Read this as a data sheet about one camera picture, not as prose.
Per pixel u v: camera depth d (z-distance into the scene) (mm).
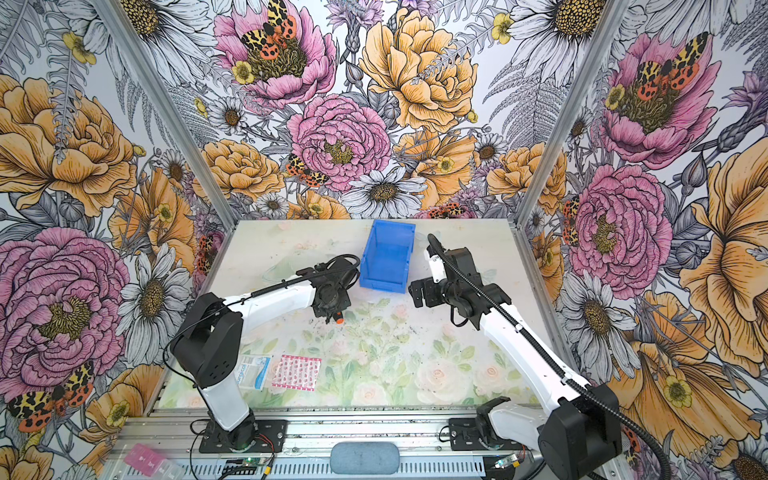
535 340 467
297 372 850
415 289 725
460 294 596
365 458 688
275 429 760
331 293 687
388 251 1118
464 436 739
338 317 876
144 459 700
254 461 711
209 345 472
